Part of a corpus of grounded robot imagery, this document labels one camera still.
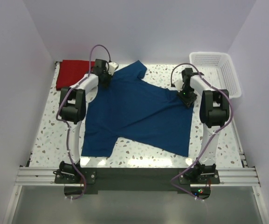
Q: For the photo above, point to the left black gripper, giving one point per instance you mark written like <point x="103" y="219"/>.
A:
<point x="105" y="85"/>

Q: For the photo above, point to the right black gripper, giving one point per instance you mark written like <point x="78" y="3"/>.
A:
<point x="189" y="101"/>

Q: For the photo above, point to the blue t shirt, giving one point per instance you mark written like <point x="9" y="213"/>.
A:
<point x="136" y="110"/>

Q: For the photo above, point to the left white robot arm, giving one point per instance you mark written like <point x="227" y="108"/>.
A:
<point x="72" y="112"/>

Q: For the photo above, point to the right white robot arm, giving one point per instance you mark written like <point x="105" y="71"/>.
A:
<point x="214" y="113"/>

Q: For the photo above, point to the folded red t shirt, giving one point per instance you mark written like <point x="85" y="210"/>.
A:
<point x="71" y="72"/>

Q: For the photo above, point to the white plastic basket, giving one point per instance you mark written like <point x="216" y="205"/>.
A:
<point x="218" y="69"/>

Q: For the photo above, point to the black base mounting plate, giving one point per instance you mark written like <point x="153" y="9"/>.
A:
<point x="93" y="180"/>

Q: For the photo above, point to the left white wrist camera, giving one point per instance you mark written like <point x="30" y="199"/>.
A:
<point x="112" y="68"/>

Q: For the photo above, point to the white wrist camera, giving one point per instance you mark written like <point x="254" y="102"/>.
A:
<point x="179" y="85"/>
<point x="112" y="68"/>

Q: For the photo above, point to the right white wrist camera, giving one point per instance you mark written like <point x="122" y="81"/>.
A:
<point x="179" y="85"/>

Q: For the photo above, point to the aluminium frame rail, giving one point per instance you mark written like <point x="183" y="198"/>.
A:
<point x="242" y="177"/>

